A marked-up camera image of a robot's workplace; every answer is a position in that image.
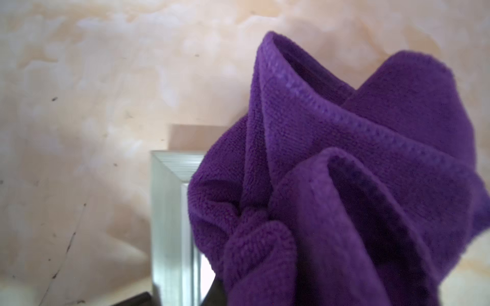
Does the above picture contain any purple microfiber cloth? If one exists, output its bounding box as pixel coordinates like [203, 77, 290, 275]
[188, 32, 489, 305]

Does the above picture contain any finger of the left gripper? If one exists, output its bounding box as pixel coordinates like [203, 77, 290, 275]
[111, 292, 153, 306]

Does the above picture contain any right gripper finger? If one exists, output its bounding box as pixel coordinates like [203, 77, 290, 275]
[200, 277, 227, 306]

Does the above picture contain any green frame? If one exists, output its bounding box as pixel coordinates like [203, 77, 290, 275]
[150, 151, 208, 305]

